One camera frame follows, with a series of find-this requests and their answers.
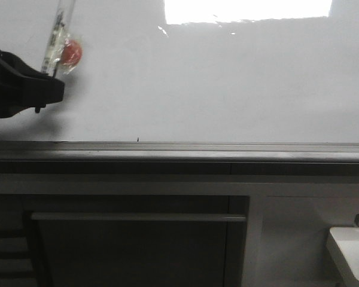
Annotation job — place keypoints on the white whiteboard with grey frame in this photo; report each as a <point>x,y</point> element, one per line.
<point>191,80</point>

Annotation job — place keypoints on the dark cabinet with metal bar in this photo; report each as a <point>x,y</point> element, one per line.
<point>122,240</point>

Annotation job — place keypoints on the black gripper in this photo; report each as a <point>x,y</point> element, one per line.
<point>22,87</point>

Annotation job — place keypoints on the white whiteboard marker black tip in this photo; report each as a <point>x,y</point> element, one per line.
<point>58,37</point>

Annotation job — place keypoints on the white plastic hanging tray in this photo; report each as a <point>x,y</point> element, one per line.
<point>343,246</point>

